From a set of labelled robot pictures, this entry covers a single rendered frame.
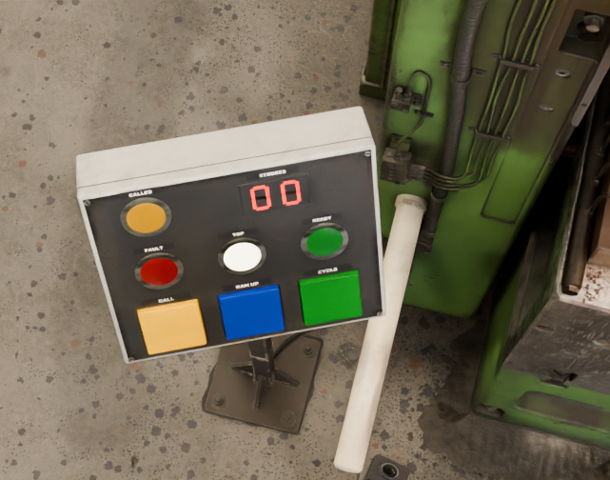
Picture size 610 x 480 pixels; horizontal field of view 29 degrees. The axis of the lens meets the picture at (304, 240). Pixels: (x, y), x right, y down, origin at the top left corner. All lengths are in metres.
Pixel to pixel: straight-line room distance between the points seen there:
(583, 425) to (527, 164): 0.78
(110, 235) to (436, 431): 1.25
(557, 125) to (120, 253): 0.60
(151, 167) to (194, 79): 1.37
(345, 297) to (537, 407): 0.94
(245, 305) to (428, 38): 0.39
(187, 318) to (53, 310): 1.13
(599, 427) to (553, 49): 1.11
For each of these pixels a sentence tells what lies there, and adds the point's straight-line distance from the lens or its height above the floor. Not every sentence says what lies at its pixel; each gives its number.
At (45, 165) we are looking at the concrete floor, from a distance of 2.70.
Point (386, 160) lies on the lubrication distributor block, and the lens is 1.74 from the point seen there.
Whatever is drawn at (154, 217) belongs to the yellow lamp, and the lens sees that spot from 1.37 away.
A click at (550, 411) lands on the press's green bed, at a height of 0.16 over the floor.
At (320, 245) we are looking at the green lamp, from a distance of 1.43.
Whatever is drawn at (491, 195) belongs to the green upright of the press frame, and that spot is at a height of 0.71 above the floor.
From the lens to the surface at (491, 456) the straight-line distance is 2.50.
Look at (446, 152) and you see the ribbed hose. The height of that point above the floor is 0.89.
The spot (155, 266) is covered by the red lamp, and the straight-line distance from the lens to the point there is 1.42.
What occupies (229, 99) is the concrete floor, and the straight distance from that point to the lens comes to 2.70.
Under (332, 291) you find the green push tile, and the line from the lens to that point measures 1.48.
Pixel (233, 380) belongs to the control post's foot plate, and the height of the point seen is 0.01.
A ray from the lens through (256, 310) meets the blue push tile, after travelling 1.48.
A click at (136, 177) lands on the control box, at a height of 1.19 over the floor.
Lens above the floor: 2.45
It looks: 72 degrees down
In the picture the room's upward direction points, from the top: straight up
